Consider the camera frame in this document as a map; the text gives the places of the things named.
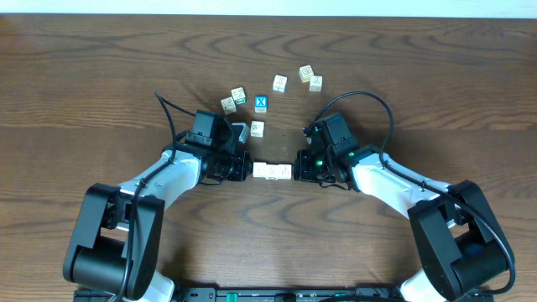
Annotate red edged grape block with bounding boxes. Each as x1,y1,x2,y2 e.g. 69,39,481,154
278,164,293,180

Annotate yellow edged white block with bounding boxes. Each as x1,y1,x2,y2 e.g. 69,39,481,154
264,164,281,180

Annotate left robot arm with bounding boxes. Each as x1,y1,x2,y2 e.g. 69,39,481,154
63,123,252,301

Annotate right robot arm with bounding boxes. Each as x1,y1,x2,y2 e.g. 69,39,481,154
294,143,516,301

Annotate white block red drawing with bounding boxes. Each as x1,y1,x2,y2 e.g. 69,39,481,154
221,96,237,115

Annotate green edged picture block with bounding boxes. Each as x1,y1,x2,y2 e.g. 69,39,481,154
231,87,247,105

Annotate blue X letter block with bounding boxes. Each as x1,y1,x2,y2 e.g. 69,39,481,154
254,96,268,113

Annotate yellow picture block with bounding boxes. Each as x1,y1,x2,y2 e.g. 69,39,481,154
299,65,315,83

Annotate left black cable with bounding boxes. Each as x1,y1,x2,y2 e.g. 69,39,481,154
113,91,198,302

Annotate black cable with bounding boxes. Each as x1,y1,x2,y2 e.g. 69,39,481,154
113,91,198,302
310,91,517,295

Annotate right black cable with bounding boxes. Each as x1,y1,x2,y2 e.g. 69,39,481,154
310,91,517,295

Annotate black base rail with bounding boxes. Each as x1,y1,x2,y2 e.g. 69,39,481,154
73,286,496,302

